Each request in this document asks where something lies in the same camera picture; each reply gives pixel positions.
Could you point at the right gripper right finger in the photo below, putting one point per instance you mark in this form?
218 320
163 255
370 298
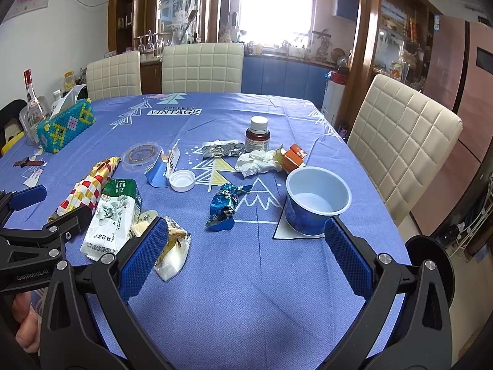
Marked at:
421 336

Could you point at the blue kitchen cabinets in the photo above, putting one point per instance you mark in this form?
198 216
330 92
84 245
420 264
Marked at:
284 77

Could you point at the beaded colourful tissue box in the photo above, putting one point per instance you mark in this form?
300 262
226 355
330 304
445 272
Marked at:
58 131

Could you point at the cream chair far left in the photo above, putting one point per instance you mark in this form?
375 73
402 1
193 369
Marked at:
113 77

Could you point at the white plastic bottle cap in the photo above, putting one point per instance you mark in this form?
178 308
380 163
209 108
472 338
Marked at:
182 181

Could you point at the wooden display cabinet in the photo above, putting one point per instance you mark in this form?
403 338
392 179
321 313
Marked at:
127 21

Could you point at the white water dispenser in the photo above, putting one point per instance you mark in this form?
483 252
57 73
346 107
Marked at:
334 91

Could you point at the orange paper carton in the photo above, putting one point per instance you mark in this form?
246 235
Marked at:
293 158

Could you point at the brown medicine bottle white cap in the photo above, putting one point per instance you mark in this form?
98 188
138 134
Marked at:
257 135

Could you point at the cream chair right side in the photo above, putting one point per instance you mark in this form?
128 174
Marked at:
402 138

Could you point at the blue foil candy wrapper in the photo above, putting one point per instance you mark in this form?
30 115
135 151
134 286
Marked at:
223 206

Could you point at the left human hand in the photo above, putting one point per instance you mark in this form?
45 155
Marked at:
28 334

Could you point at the white tissue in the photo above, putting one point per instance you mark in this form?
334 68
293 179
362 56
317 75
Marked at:
257 162

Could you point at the blue patterned tablecloth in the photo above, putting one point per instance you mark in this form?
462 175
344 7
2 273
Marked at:
244 299

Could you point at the clear round plastic lid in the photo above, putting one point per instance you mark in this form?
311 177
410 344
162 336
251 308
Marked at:
141 157

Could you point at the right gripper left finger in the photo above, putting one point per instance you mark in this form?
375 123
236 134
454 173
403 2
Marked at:
70 336

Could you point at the cream chair far middle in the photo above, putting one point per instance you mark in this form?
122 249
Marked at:
202 68

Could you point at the red yellow checkered wrapper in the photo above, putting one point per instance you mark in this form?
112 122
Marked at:
88 191

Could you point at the cream chair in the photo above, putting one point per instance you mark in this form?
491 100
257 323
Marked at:
202 68
113 77
402 138

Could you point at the silver blister pack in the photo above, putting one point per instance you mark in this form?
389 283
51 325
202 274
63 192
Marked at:
222 148

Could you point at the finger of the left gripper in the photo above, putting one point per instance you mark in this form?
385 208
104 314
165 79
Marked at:
19 245
17 201

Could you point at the clear glass liquor bottle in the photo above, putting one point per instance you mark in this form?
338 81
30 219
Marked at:
36 111

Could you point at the blue white paper cup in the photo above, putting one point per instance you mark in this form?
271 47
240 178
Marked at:
314 195

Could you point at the green white tissue packet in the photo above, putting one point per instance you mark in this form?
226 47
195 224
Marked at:
118 209

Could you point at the small blue white carton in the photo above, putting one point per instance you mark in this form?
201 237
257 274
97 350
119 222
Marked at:
165 165

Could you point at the clear yellow snack wrapper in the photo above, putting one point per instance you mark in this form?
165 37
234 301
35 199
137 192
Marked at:
173 257

